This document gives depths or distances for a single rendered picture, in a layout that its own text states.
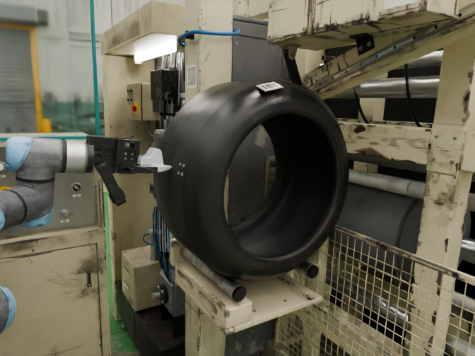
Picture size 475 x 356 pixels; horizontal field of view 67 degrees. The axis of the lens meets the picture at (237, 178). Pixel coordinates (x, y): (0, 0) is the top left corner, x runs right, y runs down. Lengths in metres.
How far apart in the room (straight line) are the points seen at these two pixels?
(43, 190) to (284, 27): 0.91
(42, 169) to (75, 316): 0.97
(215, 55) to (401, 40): 0.58
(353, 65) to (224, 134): 0.56
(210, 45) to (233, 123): 0.46
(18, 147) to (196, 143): 0.37
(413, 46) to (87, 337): 1.62
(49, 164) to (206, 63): 0.65
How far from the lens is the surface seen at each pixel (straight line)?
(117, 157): 0.88
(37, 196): 0.87
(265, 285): 1.31
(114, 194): 0.90
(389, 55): 1.19
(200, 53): 1.28
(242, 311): 1.08
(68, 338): 1.78
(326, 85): 1.34
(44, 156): 0.85
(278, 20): 1.37
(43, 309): 1.69
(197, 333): 1.54
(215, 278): 1.11
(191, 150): 0.89
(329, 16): 1.19
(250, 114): 0.92
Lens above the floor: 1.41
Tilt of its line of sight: 11 degrees down
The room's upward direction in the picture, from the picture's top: 2 degrees clockwise
